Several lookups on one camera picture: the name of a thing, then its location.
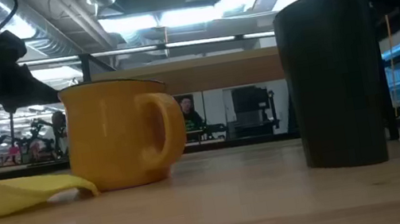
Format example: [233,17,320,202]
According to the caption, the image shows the yellow mug with dark rim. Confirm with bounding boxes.
[56,68,194,198]

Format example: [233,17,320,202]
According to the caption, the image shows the tall black cup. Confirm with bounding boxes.
[269,0,397,177]

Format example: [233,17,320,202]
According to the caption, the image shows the background robot arms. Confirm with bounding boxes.
[0,109,73,168]

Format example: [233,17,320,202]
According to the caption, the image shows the person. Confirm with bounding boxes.
[176,93,207,134]

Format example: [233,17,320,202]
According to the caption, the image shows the black cabinet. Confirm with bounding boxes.
[228,82,281,139]

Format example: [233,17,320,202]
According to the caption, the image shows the ceiling light panel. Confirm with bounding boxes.
[95,0,227,40]

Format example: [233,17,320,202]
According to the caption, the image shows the yellow hanging cord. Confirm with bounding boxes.
[378,0,400,118]

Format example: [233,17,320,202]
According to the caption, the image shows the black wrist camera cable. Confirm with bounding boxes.
[0,0,24,37]

